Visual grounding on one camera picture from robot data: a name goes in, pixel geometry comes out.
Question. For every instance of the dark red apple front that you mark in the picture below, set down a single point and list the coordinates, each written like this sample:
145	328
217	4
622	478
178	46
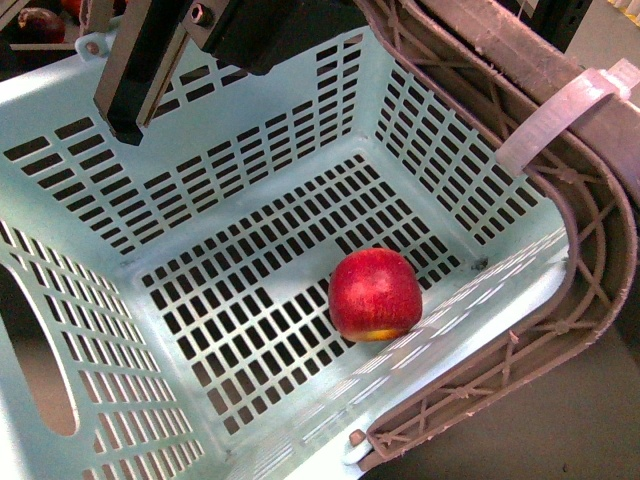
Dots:
38	25

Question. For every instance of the white zip tie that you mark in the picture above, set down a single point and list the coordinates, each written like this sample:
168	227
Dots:
571	103

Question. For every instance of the grey-brown basket handle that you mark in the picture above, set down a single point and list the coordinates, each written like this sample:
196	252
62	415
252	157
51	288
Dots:
495	72

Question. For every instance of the light blue plastic basket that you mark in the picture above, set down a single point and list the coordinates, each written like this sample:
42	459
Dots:
181	286

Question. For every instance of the red apple yellow core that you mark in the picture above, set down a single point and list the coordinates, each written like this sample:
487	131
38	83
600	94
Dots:
374	295

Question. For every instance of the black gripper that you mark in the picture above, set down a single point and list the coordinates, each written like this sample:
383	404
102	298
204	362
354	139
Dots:
253	35

